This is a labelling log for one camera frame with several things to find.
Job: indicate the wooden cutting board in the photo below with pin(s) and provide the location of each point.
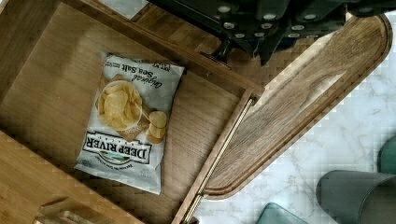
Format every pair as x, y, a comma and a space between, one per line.
298, 97

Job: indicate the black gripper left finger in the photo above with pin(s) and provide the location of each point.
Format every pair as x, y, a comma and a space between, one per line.
234, 20

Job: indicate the wooden drawer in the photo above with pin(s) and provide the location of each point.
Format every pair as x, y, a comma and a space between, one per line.
50, 71

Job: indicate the grey cup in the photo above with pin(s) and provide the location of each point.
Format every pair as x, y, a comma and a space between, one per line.
351, 197

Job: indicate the wooden cabinet top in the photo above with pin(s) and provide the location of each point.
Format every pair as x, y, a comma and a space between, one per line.
28, 181

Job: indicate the dark green object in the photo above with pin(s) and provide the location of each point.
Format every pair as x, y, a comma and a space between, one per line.
386, 162

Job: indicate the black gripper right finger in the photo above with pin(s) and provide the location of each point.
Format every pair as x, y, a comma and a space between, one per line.
293, 19

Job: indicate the Deep River chips bag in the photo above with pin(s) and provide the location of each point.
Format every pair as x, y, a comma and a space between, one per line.
125, 137

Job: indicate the teal glass container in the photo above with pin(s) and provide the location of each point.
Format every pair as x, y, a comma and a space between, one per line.
273, 213

